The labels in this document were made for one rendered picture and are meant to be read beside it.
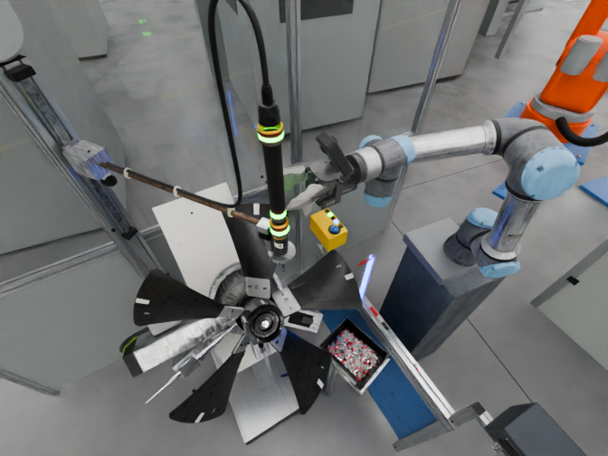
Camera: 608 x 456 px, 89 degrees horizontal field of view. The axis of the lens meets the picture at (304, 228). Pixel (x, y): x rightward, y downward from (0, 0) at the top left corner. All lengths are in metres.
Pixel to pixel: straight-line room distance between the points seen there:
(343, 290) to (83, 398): 1.87
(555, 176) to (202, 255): 1.04
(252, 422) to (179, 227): 1.29
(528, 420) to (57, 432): 2.31
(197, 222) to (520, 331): 2.28
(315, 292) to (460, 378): 1.51
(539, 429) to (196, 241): 1.08
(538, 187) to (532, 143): 0.11
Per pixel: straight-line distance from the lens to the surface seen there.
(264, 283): 0.97
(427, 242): 1.44
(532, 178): 0.92
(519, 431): 1.01
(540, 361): 2.68
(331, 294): 1.06
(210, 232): 1.15
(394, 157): 0.76
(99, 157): 1.06
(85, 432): 2.46
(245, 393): 2.12
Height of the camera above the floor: 2.11
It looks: 50 degrees down
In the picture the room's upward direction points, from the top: straight up
